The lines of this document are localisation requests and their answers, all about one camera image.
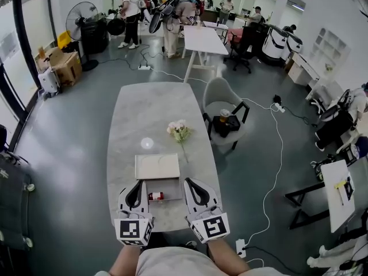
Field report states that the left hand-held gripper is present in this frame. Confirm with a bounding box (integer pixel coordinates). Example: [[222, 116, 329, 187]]
[[114, 179, 155, 247]]

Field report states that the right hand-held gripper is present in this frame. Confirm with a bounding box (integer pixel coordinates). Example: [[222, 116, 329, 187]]
[[183, 178, 231, 244]]

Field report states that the grey box with lid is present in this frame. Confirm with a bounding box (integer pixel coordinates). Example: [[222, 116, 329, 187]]
[[134, 153, 184, 203]]

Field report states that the person's right forearm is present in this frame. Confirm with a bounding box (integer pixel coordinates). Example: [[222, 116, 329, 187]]
[[206, 239, 251, 273]]

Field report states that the person's left forearm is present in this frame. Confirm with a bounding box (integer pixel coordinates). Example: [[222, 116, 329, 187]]
[[108, 243, 142, 276]]

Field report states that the brown cardboard box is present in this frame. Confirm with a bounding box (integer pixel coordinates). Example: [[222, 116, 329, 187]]
[[35, 47, 83, 87]]

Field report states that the pink flower bouquet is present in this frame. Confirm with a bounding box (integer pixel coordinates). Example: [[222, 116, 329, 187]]
[[166, 119, 194, 164]]

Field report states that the person's light shirt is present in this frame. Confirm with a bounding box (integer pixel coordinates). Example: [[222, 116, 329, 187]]
[[94, 246, 288, 276]]

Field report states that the black square tray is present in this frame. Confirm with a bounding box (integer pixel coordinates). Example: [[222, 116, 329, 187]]
[[212, 114, 242, 139]]

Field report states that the clear drink cup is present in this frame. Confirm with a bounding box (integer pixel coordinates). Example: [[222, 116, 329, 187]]
[[219, 108, 231, 125]]

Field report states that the grey chair with black legs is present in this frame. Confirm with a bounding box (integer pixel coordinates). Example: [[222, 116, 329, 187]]
[[202, 76, 251, 151]]

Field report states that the black trolley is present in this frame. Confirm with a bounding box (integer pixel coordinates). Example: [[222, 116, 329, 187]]
[[0, 149, 36, 251]]

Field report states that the white portable appliance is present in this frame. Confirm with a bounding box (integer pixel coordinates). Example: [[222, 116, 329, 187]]
[[37, 67, 62, 98]]

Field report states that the white trestle table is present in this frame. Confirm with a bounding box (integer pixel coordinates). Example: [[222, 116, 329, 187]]
[[182, 25, 229, 83]]

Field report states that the black office chair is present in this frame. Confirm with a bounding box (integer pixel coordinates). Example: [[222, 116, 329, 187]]
[[223, 25, 260, 75]]

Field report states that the white drawer desk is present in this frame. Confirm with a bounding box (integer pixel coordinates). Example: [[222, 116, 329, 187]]
[[286, 51, 320, 86]]

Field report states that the black cabinet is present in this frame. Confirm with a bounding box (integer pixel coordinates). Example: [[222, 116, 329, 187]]
[[81, 18, 110, 55]]

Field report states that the white and black pod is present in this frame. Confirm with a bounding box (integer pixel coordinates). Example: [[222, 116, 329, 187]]
[[261, 24, 304, 62]]

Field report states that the yellow container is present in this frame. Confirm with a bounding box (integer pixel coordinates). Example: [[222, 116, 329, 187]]
[[57, 30, 72, 51]]

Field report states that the black standing fan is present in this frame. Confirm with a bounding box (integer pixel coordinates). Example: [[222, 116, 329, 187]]
[[65, 1, 100, 72]]

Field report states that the long white cable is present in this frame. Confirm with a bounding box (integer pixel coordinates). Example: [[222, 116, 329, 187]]
[[240, 97, 285, 246]]

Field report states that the white table with black frame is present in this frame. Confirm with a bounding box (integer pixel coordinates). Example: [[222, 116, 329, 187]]
[[283, 159, 357, 235]]

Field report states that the white wall shelf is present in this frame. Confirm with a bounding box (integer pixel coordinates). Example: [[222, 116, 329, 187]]
[[311, 27, 352, 69]]

